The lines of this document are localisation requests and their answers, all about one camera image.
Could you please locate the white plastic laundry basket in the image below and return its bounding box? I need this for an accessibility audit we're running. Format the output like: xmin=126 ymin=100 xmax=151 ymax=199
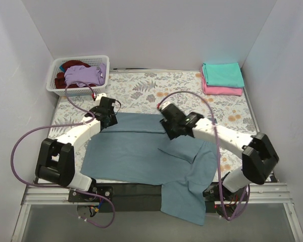
xmin=45 ymin=55 xmax=110 ymax=97

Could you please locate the lilac t-shirt in basket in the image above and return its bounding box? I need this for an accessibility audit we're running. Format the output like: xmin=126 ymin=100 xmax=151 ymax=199
xmin=64 ymin=63 xmax=107 ymax=87

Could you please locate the blue-grey t-shirt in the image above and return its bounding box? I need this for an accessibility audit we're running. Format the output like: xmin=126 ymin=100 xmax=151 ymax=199
xmin=81 ymin=112 xmax=217 ymax=225

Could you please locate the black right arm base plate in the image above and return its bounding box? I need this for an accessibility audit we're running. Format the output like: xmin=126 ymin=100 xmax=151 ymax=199
xmin=203 ymin=183 xmax=248 ymax=202

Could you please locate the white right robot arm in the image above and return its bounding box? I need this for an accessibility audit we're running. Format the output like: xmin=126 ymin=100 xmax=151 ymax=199
xmin=158 ymin=102 xmax=279 ymax=193

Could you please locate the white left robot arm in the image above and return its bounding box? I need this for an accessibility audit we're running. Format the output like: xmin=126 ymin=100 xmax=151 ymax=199
xmin=35 ymin=93 xmax=118 ymax=192

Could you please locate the floral patterned table mat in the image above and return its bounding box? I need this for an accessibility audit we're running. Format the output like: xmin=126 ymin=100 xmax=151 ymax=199
xmin=52 ymin=71 xmax=259 ymax=177

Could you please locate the dark red garment in basket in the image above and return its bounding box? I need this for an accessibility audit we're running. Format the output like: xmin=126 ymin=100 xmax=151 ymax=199
xmin=55 ymin=60 xmax=90 ymax=89

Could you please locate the aluminium front frame rail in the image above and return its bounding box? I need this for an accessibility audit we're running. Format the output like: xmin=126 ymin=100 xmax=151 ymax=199
xmin=22 ymin=183 xmax=293 ymax=205

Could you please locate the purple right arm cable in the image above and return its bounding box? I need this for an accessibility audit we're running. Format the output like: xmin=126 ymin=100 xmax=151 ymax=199
xmin=157 ymin=91 xmax=251 ymax=221

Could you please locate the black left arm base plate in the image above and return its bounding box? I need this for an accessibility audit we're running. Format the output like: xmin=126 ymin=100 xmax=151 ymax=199
xmin=68 ymin=186 xmax=114 ymax=203

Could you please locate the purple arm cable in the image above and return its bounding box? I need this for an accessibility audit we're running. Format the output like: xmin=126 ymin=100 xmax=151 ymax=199
xmin=157 ymin=91 xmax=251 ymax=221
xmin=10 ymin=82 xmax=116 ymax=229

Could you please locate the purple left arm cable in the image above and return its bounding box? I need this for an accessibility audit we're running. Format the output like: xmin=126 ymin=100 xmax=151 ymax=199
xmin=10 ymin=82 xmax=116 ymax=229

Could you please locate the folded teal t-shirt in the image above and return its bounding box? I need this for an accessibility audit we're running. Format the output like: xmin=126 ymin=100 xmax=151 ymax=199
xmin=203 ymin=63 xmax=244 ymax=88

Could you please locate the folded pink t-shirt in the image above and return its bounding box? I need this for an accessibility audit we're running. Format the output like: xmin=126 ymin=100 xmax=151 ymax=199
xmin=200 ymin=68 xmax=242 ymax=96

